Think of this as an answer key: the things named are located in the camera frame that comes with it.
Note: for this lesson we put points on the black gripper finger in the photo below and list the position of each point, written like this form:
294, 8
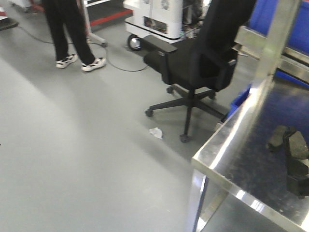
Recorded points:
298, 185

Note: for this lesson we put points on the dark brake pad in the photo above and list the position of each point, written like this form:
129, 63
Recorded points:
297, 153
275, 141

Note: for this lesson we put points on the far-left blue bin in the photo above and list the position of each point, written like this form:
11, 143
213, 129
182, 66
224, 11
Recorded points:
238, 101

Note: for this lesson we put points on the crumpled paper scrap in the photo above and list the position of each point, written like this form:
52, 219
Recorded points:
156, 132

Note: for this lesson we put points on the black office chair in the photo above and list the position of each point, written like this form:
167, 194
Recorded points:
200, 67

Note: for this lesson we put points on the right blue plastic bin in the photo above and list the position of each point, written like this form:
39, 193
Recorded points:
265, 14

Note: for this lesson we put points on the white wheeled machine cart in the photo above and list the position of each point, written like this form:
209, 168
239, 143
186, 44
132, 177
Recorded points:
168, 20

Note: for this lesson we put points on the person in black trousers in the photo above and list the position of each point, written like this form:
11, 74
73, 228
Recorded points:
66, 13

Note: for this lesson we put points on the stainless steel rack frame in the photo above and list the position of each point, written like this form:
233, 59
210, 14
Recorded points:
274, 55

